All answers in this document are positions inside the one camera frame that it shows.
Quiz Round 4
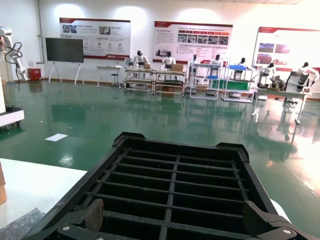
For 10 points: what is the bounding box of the wall poster with round icons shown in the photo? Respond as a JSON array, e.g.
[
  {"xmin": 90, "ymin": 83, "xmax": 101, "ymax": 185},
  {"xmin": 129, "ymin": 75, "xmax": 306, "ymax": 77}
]
[{"xmin": 59, "ymin": 17, "xmax": 132, "ymax": 60}]

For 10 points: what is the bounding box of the white open shelf frame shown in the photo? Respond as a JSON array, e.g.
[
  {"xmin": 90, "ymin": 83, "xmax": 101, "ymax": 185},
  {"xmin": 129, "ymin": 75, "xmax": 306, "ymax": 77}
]
[{"xmin": 189, "ymin": 62, "xmax": 223, "ymax": 101}]

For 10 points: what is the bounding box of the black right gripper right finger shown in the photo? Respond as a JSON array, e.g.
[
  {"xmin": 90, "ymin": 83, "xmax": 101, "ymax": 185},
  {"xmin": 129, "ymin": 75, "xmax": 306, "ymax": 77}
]
[{"xmin": 242, "ymin": 200, "xmax": 320, "ymax": 240}]

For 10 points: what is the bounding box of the wall poster with large photos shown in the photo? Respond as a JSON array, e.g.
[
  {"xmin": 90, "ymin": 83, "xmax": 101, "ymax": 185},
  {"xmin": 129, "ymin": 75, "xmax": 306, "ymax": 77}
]
[{"xmin": 252, "ymin": 26, "xmax": 320, "ymax": 70}]

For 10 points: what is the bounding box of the white shelf with green panel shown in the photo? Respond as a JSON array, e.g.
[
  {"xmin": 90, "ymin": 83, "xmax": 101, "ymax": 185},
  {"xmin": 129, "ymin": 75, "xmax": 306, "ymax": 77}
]
[{"xmin": 221, "ymin": 64, "xmax": 258, "ymax": 103}]

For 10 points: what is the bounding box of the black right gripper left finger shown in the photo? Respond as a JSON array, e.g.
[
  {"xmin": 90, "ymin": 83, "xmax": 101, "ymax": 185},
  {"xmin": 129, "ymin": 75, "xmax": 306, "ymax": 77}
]
[{"xmin": 23, "ymin": 198, "xmax": 105, "ymax": 240}]

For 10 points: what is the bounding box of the black slotted plastic container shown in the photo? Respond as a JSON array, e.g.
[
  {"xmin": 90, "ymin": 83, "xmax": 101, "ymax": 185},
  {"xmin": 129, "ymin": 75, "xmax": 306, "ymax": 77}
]
[{"xmin": 41, "ymin": 131, "xmax": 283, "ymax": 240}]

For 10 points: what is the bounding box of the wall poster with photo row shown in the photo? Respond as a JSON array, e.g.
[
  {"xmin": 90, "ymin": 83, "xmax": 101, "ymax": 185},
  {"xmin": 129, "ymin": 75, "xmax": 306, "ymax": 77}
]
[{"xmin": 153, "ymin": 20, "xmax": 234, "ymax": 65}]

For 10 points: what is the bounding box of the brown cardboard box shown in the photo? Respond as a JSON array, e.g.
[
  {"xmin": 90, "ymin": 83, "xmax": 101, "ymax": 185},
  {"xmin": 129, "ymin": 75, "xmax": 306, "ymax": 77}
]
[{"xmin": 0, "ymin": 162, "xmax": 8, "ymax": 206}]

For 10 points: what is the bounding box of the grey wall pipe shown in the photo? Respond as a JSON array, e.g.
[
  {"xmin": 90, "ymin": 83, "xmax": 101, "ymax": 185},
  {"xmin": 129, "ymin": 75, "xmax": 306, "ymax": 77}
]
[{"xmin": 36, "ymin": 0, "xmax": 46, "ymax": 65}]

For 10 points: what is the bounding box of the white humanoid robot black head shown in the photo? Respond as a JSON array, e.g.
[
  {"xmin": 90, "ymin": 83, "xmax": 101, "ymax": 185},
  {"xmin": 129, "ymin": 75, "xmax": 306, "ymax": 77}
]
[
  {"xmin": 130, "ymin": 49, "xmax": 151, "ymax": 70},
  {"xmin": 235, "ymin": 57, "xmax": 253, "ymax": 73},
  {"xmin": 160, "ymin": 51, "xmax": 178, "ymax": 71},
  {"xmin": 187, "ymin": 53, "xmax": 202, "ymax": 87},
  {"xmin": 257, "ymin": 61, "xmax": 285, "ymax": 89},
  {"xmin": 285, "ymin": 61, "xmax": 320, "ymax": 93},
  {"xmin": 211, "ymin": 53, "xmax": 224, "ymax": 76}
]

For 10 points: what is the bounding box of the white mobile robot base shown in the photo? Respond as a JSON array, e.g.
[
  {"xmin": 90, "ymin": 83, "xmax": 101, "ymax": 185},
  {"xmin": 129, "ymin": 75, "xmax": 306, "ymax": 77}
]
[{"xmin": 0, "ymin": 78, "xmax": 25, "ymax": 130}]

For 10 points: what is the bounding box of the white rounded panel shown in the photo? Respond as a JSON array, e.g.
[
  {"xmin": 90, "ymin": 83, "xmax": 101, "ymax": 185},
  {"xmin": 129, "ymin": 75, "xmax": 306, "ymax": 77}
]
[{"xmin": 269, "ymin": 197, "xmax": 294, "ymax": 226}]

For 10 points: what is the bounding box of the red floor box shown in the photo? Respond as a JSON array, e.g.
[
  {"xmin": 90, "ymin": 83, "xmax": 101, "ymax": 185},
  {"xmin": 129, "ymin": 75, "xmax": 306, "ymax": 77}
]
[{"xmin": 27, "ymin": 68, "xmax": 43, "ymax": 82}]

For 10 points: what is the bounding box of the white tube frame workbench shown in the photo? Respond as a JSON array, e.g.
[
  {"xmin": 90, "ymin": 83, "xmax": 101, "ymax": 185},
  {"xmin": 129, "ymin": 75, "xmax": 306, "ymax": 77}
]
[
  {"xmin": 153, "ymin": 69, "xmax": 188, "ymax": 98},
  {"xmin": 124, "ymin": 66, "xmax": 156, "ymax": 95}
]

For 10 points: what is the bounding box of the black stool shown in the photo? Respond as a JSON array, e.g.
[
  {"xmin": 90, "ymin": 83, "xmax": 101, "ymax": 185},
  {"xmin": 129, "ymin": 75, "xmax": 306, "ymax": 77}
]
[{"xmin": 111, "ymin": 73, "xmax": 122, "ymax": 89}]

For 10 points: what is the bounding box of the long white table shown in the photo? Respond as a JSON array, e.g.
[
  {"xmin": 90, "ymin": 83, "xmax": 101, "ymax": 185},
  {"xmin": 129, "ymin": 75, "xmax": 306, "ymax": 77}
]
[{"xmin": 251, "ymin": 86, "xmax": 314, "ymax": 126}]

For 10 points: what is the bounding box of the small white table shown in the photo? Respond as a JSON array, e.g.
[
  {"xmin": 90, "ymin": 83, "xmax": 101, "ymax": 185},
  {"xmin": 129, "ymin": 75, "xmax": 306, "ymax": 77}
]
[{"xmin": 95, "ymin": 65, "xmax": 124, "ymax": 89}]

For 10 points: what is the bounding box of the white paper sheet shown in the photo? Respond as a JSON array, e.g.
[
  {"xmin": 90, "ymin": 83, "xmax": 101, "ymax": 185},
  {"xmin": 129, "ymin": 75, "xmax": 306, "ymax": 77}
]
[{"xmin": 44, "ymin": 133, "xmax": 69, "ymax": 142}]

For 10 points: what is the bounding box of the grey antistatic bubble bag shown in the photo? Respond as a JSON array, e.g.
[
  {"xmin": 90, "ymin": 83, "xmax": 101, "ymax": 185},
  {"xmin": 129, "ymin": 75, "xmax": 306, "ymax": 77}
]
[{"xmin": 0, "ymin": 207, "xmax": 47, "ymax": 240}]

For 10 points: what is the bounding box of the black display on white stand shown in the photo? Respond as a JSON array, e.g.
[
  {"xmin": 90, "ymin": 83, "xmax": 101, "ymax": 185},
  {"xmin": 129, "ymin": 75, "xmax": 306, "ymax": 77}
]
[{"xmin": 45, "ymin": 37, "xmax": 85, "ymax": 87}]

